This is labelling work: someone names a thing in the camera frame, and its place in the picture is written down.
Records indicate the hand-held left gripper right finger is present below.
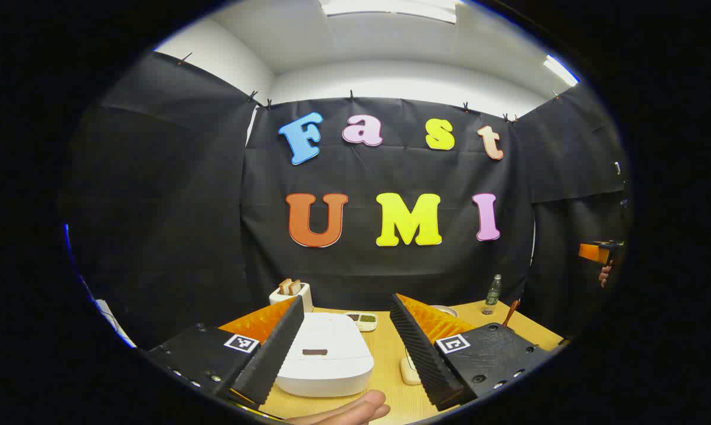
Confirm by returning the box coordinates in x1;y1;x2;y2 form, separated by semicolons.
389;293;557;412

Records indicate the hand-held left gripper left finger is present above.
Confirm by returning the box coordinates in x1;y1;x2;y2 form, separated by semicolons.
140;295;305;408

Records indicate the white tray of rice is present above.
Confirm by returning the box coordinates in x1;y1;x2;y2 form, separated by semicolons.
400;348;422;385

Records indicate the white rice cooker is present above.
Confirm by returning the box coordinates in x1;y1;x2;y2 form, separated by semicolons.
276;312;375;397

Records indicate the white toaster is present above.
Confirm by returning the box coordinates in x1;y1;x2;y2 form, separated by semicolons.
269;282;314;313

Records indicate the divided white sauce dish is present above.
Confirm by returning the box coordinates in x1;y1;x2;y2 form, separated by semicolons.
345;312;378;332

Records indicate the green plastic bottle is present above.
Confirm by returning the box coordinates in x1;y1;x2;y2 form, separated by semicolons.
485;274;503;315

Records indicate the white plastic object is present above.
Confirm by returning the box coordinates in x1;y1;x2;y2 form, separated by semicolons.
93;298;136;348

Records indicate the small ceiling light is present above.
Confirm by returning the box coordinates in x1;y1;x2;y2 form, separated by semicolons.
544;55;579;87

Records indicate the black backdrop cloth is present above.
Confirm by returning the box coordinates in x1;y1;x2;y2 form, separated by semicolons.
60;52;631;349

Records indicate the long ceiling light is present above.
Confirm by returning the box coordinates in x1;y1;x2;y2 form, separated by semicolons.
320;0;456;24

